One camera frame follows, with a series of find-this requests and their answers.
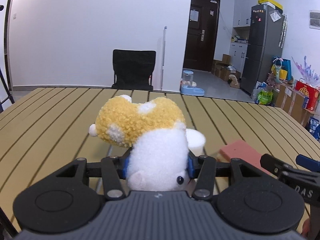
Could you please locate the white kitchen cabinets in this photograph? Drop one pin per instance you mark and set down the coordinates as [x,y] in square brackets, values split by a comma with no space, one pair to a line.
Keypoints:
[240,32]

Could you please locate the pink layered sponge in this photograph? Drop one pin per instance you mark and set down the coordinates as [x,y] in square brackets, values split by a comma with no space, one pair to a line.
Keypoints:
[241,150]

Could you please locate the red gift box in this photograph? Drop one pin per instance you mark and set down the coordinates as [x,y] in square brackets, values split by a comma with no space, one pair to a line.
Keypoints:
[310,92]

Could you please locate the grey refrigerator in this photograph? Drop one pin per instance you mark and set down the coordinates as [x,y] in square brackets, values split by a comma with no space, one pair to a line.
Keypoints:
[263,45]

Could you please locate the black folding chair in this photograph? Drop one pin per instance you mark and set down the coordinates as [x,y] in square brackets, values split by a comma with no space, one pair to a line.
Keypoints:
[133,69]

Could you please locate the blue pet water feeder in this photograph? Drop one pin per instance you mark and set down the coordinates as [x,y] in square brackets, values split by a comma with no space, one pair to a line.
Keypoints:
[188,86]

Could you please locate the yellow box on refrigerator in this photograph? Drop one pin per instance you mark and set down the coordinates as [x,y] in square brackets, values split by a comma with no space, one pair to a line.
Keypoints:
[271,3]

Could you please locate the black camera tripod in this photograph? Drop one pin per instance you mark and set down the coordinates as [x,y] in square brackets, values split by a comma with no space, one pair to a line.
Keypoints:
[6,80]

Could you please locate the cardboard box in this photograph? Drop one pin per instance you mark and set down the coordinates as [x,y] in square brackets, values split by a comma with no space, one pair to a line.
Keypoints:
[294,103]

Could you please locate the dark brown door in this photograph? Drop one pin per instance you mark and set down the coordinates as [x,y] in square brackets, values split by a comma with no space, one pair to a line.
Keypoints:
[201,34]

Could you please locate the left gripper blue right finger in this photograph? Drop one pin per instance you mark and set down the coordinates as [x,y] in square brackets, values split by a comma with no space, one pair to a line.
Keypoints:
[190,165]

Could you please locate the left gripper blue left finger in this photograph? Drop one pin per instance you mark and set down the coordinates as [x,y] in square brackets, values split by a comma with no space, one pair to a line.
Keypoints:
[123,165]

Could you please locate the green bag on floor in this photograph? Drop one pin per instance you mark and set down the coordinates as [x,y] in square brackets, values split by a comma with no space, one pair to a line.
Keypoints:
[264,97]

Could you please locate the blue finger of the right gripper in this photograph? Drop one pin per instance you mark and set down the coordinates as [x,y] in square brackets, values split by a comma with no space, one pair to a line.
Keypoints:
[287,174]
[308,163]

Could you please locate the yellow white plush toy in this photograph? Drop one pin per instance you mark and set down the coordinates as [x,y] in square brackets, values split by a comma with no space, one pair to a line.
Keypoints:
[155,131]

